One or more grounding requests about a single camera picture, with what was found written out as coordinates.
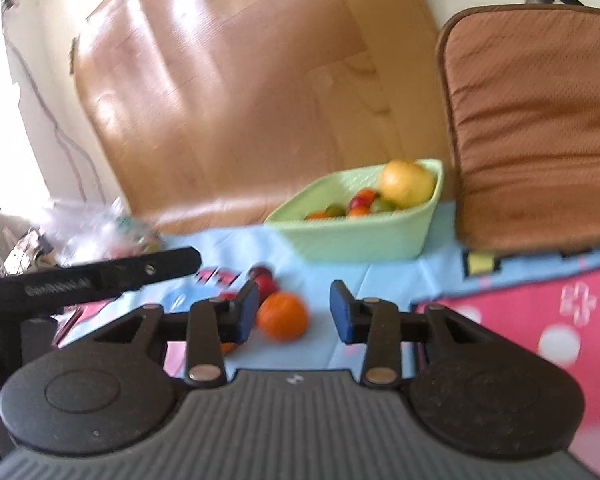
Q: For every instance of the light green plastic basket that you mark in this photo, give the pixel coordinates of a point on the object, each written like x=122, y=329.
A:
x=360, y=240

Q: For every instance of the small green cherry tomato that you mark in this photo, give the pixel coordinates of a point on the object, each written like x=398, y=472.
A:
x=336, y=209

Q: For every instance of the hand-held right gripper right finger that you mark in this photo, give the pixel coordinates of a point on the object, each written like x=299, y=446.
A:
x=341, y=317

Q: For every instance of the brown seat cushion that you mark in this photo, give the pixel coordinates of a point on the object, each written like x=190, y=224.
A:
x=530, y=135

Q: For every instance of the clear plastic bag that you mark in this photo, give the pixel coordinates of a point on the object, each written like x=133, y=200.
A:
x=95, y=230

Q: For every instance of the wood-pattern board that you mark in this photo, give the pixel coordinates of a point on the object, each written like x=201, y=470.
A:
x=230, y=85

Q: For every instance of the large yellow grapefruit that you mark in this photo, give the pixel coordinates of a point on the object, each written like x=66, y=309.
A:
x=405, y=182

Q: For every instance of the small red cherry tomato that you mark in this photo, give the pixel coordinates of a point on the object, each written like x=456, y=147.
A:
x=268, y=290

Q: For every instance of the large green cherry tomato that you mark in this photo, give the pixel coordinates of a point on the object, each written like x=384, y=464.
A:
x=381, y=206

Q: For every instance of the small fruits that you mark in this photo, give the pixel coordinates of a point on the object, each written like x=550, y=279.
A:
x=361, y=201

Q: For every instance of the cartoon pig printed blanket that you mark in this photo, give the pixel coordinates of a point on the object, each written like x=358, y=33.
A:
x=390, y=280

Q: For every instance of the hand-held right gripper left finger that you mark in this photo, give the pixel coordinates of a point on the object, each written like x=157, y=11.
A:
x=247, y=310

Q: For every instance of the red apple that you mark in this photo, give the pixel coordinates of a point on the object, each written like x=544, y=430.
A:
x=259, y=272

